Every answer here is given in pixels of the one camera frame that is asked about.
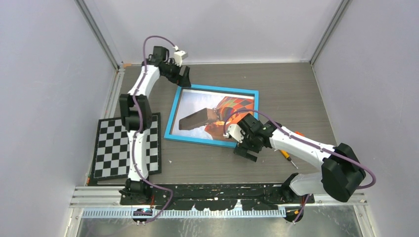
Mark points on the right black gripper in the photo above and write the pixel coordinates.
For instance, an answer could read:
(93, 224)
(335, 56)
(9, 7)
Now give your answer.
(242, 151)

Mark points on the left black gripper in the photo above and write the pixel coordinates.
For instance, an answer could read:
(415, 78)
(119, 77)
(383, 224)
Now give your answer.
(184, 80)

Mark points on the blue picture frame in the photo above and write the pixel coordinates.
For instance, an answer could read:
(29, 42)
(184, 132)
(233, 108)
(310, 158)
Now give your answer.
(170, 124)

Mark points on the hot air balloon photo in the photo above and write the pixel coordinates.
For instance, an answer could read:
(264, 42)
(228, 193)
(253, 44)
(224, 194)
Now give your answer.
(203, 114)

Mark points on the yellow handled screwdriver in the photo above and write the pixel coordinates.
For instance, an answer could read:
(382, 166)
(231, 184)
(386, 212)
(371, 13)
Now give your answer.
(288, 158)

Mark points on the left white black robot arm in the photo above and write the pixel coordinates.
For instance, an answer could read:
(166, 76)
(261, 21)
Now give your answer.
(136, 116)

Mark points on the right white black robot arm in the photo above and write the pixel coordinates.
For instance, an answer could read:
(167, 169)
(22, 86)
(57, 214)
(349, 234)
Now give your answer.
(339, 172)

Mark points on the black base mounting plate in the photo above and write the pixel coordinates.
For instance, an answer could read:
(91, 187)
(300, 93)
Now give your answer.
(213, 197)

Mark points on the orange curved plastic piece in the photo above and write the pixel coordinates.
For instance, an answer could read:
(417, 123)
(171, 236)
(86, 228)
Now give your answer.
(296, 132)

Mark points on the white perforated strip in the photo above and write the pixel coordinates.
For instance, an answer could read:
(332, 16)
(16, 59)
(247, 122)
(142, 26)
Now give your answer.
(137, 213)

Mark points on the black white checkerboard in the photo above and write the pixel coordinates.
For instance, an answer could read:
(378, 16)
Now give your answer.
(111, 155)

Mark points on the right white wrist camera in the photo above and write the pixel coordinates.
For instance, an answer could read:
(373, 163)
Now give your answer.
(233, 131)

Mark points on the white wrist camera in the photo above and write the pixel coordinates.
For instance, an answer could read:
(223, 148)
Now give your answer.
(179, 56)
(233, 131)

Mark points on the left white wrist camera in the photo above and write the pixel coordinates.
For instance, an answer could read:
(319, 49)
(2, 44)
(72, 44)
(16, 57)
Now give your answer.
(179, 56)

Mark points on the left corner aluminium post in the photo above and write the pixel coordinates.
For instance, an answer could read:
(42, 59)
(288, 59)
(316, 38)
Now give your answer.
(81, 4)

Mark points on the corner aluminium post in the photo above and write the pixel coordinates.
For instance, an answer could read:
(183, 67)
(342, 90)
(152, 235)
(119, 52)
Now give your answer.
(81, 4)
(339, 13)

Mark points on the aluminium front rail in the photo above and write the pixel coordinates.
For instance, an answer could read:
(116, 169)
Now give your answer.
(109, 196)

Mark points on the right corner aluminium post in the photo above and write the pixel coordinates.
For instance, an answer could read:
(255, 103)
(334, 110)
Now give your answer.
(339, 13)

